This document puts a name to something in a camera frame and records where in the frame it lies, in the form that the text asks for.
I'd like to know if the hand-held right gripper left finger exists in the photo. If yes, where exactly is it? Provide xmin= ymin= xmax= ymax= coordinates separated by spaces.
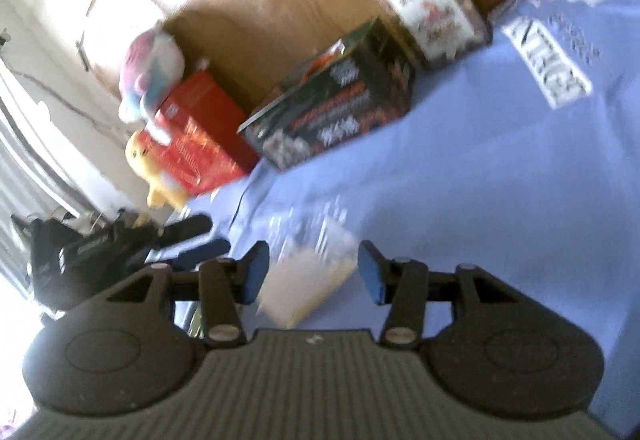
xmin=106 ymin=240 xmax=271 ymax=347

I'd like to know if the red gift bag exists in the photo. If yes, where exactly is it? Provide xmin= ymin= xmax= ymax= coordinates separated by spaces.
xmin=137 ymin=69 xmax=261 ymax=197

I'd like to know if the black tape strip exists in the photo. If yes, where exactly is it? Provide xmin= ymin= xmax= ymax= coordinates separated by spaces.
xmin=74 ymin=38 xmax=92 ymax=71

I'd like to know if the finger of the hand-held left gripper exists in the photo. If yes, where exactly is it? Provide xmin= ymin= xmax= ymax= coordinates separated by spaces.
xmin=154 ymin=213 xmax=214 ymax=245
xmin=167 ymin=239 xmax=232 ymax=271

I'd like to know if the pale yellow snack packet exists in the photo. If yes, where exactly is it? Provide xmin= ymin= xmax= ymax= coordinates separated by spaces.
xmin=256 ymin=205 xmax=359 ymax=329

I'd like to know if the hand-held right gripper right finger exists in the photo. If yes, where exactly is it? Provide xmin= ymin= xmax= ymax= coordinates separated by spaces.
xmin=357 ymin=240 xmax=527 ymax=347

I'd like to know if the blue printed cloth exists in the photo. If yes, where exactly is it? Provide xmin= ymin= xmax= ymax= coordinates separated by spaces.
xmin=184 ymin=0 xmax=640 ymax=439

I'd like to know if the black wall cable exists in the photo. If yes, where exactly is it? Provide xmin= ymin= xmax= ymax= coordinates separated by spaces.
xmin=0 ymin=64 xmax=132 ymax=141

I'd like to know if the dark printed box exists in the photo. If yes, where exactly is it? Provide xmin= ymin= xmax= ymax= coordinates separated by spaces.
xmin=237 ymin=16 xmax=417 ymax=171

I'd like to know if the yellow duck plush toy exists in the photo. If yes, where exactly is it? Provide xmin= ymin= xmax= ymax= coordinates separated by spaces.
xmin=124 ymin=130 xmax=189 ymax=211

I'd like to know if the pastel plush toy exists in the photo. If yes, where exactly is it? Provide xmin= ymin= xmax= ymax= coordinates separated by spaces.
xmin=118 ymin=18 xmax=189 ymax=141

